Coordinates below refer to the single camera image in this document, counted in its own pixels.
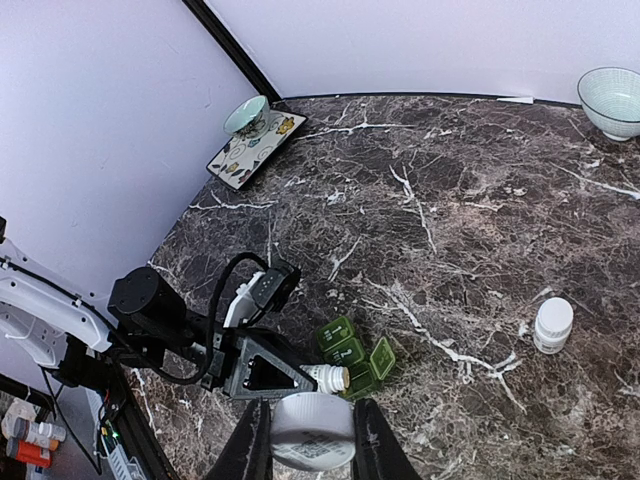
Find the floral square plate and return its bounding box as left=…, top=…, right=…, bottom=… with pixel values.
left=206, top=110, right=308, bottom=190

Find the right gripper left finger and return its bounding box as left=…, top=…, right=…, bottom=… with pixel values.
left=205, top=399, right=273, bottom=480

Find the pale green bowl right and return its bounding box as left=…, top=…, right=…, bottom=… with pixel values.
left=577, top=67, right=639, bottom=142

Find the left black frame post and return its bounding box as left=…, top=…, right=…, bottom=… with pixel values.
left=182, top=0, right=282, bottom=103

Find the pale green bowl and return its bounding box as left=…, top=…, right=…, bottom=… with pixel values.
left=577, top=67, right=639, bottom=142
left=223, top=95, right=271, bottom=140

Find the white slotted cable duct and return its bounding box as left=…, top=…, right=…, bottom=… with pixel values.
left=85, top=389, right=146, bottom=480

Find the pale green bowl left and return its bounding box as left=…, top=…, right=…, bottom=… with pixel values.
left=223, top=95, right=271, bottom=140

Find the white bottle cap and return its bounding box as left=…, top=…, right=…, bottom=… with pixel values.
left=269, top=392, right=356, bottom=472

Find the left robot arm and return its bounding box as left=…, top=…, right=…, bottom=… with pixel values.
left=1, top=236, right=318, bottom=400

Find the white pill bottle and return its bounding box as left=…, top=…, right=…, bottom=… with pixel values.
left=533, top=297, right=574, bottom=355
left=300, top=364, right=350, bottom=394

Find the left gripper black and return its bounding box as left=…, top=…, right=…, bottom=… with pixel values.
left=202, top=329, right=317, bottom=400

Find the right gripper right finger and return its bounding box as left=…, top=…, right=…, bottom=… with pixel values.
left=351, top=398, right=421, bottom=480

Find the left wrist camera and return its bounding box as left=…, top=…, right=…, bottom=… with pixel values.
left=223, top=260, right=301, bottom=328

